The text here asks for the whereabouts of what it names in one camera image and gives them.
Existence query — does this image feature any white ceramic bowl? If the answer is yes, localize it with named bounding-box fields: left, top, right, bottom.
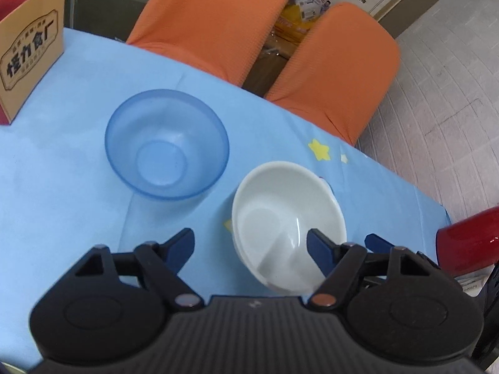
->
left=231, top=161, right=347, bottom=295

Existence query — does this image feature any blue translucent plastic bowl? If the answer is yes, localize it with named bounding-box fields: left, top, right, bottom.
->
left=104, top=89, right=230, bottom=201

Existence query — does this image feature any red thermos jug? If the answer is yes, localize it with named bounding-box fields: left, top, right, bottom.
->
left=436, top=207, right=499, bottom=277

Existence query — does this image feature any blue cartoon tablecloth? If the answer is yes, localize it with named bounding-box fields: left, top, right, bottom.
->
left=1, top=30, right=450, bottom=369

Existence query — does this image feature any right orange chair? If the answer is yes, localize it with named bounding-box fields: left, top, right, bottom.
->
left=266, top=2, right=400, bottom=145

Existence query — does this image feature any orange chair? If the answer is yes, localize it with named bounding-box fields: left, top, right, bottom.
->
left=126, top=0, right=288, bottom=86
left=266, top=2, right=400, bottom=145

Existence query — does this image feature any left orange chair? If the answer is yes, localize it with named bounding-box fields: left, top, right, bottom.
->
left=126, top=0, right=288, bottom=86

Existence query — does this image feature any yellow snack bag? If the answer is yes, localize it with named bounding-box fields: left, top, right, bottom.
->
left=274, top=0, right=332, bottom=45

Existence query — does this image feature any red cracker cardboard box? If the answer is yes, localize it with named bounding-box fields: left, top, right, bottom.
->
left=1, top=0, right=65, bottom=125

